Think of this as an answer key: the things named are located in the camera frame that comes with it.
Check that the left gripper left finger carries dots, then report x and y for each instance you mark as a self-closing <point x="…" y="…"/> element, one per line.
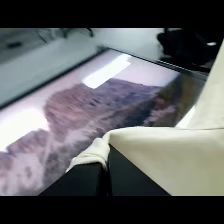
<point x="80" y="181"/>

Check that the cream white shirt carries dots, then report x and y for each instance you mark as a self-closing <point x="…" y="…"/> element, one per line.
<point x="173" y="156"/>

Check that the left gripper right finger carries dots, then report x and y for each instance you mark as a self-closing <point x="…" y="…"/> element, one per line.
<point x="131" y="178"/>

